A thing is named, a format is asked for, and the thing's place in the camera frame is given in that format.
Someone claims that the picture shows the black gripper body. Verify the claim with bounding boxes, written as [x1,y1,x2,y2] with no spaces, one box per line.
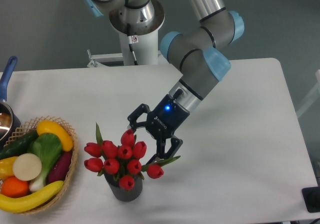
[145,94,190,141]

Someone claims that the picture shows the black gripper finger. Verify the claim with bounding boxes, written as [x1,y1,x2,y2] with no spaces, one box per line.
[127,103,151,133]
[149,135,184,165]

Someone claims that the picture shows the red tulip bouquet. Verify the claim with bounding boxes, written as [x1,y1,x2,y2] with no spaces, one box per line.
[84,125,180,192]

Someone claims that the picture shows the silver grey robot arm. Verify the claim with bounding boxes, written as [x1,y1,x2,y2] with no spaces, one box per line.
[84,0,245,163]

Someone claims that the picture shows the dark grey ribbed vase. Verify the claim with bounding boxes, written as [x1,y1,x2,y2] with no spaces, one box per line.
[104,173,143,202]

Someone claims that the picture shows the purple sweet potato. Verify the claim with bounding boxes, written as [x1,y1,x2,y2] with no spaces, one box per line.
[47,151,72,184]

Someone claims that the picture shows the green bok choy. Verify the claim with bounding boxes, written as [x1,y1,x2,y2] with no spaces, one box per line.
[27,133,62,193]

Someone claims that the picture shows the yellow squash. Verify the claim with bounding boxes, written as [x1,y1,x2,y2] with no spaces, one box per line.
[36,119,74,152]

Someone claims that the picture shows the woven wicker basket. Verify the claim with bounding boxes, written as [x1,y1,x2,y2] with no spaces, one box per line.
[0,116,79,215]

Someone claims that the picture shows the beige round disc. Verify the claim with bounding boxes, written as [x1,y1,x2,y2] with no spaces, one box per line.
[12,153,42,181]

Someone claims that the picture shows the green cucumber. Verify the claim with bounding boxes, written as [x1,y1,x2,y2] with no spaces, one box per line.
[0,130,38,160]

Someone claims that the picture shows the yellow bell pepper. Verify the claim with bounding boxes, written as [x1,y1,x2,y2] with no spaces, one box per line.
[0,156,18,180]

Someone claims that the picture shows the orange fruit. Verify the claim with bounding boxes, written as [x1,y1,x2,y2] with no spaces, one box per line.
[0,176,29,198]

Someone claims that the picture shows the black device at edge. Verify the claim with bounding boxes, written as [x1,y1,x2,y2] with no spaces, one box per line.
[301,186,320,213]

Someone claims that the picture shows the yellow banana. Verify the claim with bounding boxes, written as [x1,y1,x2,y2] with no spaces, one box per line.
[0,180,64,214]

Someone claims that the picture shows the black cable on pedestal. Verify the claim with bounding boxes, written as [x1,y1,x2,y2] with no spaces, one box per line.
[126,23,139,66]

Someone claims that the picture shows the blue handled saucepan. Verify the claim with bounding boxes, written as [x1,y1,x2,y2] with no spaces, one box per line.
[0,56,21,150]

